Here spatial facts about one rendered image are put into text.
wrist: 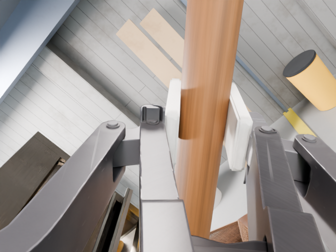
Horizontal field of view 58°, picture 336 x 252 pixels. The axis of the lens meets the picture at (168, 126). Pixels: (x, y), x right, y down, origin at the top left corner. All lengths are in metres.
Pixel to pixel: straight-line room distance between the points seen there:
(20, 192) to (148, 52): 2.30
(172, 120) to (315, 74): 3.42
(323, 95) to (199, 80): 3.52
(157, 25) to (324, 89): 1.93
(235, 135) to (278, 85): 3.98
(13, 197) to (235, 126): 1.61
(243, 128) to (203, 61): 0.04
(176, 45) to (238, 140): 3.37
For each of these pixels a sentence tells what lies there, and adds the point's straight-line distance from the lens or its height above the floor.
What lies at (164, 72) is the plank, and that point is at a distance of 3.54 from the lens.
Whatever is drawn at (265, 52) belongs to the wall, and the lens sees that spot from 3.98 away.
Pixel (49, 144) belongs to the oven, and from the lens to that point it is 2.10.
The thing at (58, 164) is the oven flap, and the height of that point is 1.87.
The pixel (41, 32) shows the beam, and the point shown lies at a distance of 3.61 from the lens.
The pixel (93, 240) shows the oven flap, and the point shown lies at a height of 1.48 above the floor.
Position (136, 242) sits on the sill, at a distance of 2.10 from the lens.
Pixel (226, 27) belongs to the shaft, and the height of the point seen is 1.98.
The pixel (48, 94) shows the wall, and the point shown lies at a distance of 4.38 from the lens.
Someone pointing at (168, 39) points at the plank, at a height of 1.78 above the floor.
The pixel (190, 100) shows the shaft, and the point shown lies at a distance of 0.18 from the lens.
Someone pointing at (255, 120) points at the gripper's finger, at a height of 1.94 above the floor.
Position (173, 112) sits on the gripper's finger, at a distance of 0.15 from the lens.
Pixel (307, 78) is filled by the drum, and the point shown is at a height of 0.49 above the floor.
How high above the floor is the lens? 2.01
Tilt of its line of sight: 15 degrees down
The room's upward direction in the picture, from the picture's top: 48 degrees counter-clockwise
